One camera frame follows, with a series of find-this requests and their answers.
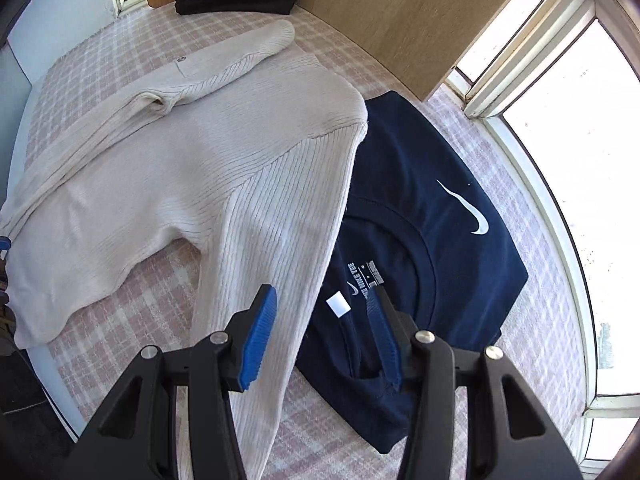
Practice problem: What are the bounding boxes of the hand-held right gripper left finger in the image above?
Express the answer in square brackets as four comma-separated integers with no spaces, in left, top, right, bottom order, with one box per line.
[60,284,278,480]

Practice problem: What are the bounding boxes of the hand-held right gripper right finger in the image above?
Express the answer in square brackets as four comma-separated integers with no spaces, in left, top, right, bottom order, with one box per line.
[366,286,585,480]

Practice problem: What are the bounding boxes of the beige ribbed knit sweater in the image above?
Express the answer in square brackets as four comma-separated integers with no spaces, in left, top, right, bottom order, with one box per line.
[0,19,370,480]

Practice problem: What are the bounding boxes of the pink checked tablecloth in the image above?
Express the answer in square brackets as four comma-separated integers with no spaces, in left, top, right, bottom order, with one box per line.
[20,2,586,480]

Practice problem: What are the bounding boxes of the navy t-shirt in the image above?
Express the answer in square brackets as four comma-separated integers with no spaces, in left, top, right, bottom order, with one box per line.
[295,91,530,456]

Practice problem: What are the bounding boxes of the large light wooden board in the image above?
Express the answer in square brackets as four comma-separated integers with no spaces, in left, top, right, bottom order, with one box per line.
[255,0,543,102]

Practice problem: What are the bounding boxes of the white window frame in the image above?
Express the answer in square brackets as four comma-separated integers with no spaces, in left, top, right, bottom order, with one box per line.
[105,0,640,461]

